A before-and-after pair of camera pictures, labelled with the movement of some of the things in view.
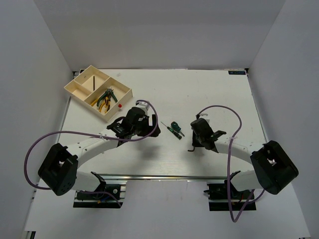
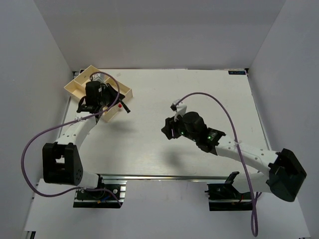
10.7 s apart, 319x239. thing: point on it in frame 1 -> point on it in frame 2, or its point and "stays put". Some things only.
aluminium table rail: [173, 176] stays put
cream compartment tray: [91, 84] stays put
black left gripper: [148, 128] -> [107, 88]
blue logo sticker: [237, 72] stays put
